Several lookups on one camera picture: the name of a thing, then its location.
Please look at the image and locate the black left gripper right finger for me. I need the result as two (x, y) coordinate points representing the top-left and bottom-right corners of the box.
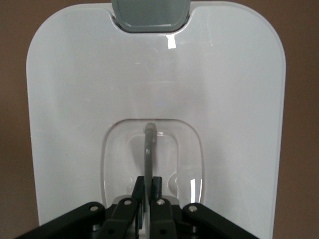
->
(151, 176), (257, 239)

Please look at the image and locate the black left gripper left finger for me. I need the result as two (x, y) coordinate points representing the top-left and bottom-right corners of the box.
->
(14, 176), (145, 239)

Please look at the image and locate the grey lid handle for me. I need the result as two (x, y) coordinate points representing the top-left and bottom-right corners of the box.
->
(142, 121), (158, 239)

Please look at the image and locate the white plastic box lid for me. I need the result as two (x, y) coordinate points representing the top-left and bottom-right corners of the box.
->
(25, 0), (287, 239)

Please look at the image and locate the grey lid latch clip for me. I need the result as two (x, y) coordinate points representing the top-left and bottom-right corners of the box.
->
(111, 0), (191, 33)

